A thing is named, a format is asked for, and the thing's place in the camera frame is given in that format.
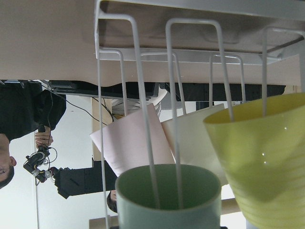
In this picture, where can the black teleoperation leader device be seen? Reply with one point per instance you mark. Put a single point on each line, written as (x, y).
(71, 182)

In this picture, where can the operator hand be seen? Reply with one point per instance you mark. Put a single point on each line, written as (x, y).
(44, 138)

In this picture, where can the cream cup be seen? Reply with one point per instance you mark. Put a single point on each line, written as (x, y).
(196, 148)

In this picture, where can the yellow cup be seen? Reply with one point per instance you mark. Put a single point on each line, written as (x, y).
(263, 157)

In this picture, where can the person in black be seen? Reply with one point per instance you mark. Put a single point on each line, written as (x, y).
(23, 108)

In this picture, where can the pink cup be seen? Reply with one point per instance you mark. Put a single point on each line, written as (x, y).
(124, 142)

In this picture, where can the green cup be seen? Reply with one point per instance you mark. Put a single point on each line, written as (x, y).
(201, 199)

